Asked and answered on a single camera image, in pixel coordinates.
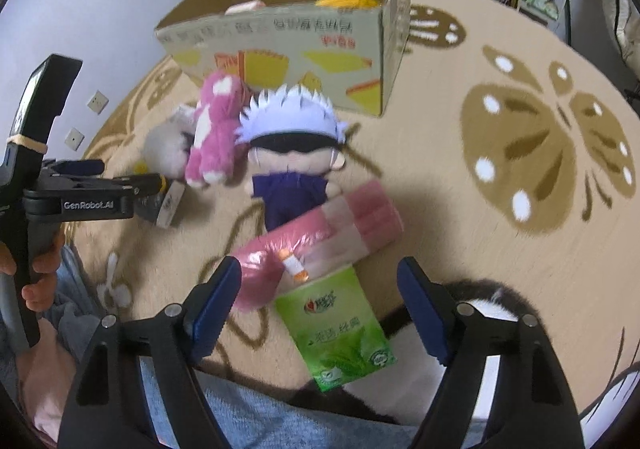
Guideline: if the white bedding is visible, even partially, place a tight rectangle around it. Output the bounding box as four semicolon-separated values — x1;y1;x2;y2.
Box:
600;0;640;75

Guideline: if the white-haired plush doll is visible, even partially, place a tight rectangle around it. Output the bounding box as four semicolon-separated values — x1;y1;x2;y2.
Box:
237;84;351;232

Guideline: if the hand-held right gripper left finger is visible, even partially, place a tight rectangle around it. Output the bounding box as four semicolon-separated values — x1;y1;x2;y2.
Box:
57;256;243;449

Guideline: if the green tissue pack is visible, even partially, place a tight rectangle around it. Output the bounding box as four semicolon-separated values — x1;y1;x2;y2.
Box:
274;265;397;392

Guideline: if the black and white plush toy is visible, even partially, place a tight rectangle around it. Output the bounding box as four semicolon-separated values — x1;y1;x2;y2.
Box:
287;279;640;430

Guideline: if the pink trash bag roll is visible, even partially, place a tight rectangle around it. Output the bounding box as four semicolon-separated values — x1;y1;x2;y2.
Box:
232;180;405;312

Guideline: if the beige patterned rug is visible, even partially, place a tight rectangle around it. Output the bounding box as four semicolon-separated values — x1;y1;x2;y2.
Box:
60;0;640;430

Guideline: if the pale tissue pack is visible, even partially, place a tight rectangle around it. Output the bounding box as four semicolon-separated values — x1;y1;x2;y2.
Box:
224;0;267;16

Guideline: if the pink bear plush toy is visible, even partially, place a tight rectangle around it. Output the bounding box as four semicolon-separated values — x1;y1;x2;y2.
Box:
184;69;246;189

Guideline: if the yellow soft toy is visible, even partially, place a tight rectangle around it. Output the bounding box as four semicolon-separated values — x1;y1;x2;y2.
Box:
315;0;382;10

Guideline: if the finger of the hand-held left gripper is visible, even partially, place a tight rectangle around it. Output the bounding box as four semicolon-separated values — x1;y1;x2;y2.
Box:
42;159;106;177
100;173;168;197

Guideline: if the printed cardboard box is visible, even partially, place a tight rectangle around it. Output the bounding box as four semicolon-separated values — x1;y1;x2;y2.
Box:
154;0;413;119

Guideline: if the person's left forearm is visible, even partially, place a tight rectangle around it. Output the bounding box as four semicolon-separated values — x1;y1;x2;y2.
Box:
20;319;76;440

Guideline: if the person's left hand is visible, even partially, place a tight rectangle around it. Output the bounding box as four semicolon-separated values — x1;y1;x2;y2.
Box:
21;230;67;315

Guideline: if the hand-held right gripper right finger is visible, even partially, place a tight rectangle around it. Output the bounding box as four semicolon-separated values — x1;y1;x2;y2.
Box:
397;256;586;449

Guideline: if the small white orange tag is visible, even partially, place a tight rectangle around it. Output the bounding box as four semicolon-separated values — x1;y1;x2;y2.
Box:
279;249;308;282

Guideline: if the small black white pack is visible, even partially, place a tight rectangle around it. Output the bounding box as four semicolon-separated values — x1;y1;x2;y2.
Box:
152;179;187;230

